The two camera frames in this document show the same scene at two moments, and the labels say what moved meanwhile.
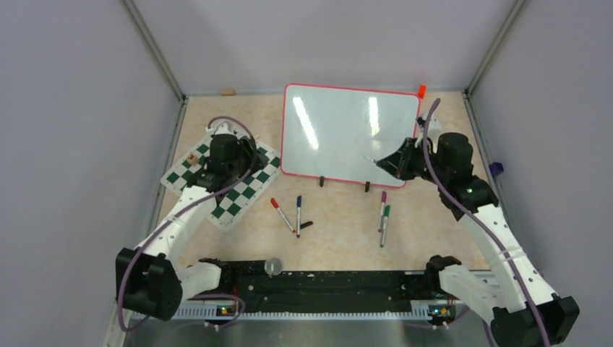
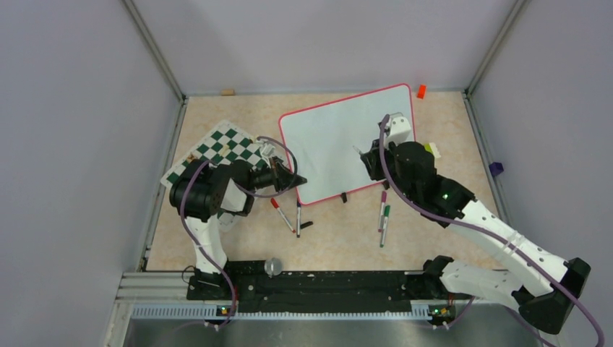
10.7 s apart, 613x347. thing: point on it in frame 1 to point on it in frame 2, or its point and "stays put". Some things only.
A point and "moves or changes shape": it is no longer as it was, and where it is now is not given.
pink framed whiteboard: x=337 y=133 moves or changes shape
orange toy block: x=422 y=91 stays put
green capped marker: x=387 y=216 stays put
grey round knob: x=272 y=267 stays put
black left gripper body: x=238 y=169 to x=264 y=177
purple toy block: x=496 y=168 stays put
